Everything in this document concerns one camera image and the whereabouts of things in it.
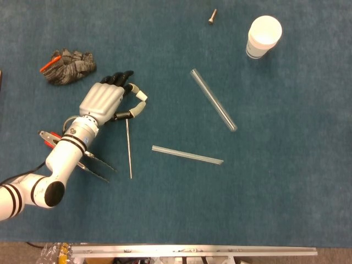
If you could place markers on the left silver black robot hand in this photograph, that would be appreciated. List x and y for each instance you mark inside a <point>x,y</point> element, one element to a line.
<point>101,100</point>

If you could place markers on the transparent glass test tube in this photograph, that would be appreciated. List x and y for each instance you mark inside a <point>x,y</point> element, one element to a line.
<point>213,100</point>

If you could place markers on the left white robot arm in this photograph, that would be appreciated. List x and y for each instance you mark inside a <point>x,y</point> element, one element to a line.
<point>63,156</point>

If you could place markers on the black grey work glove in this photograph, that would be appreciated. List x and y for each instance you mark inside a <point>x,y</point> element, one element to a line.
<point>71,68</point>

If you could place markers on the thin white rod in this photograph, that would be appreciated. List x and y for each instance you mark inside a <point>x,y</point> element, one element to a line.
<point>128,148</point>

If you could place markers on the metal bolt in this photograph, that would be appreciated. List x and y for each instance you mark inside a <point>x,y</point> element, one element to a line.
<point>211,18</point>

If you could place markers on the crumpled clear plastic bag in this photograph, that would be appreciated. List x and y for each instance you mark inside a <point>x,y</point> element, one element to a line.
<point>53,254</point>

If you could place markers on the blue carpet table cover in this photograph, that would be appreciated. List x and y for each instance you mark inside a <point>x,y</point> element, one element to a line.
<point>247,192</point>

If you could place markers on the white paper cup stack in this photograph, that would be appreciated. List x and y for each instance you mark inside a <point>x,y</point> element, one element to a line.
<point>264,30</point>

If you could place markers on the aluminium frame rail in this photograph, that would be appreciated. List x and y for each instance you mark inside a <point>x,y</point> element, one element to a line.
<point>192,250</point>

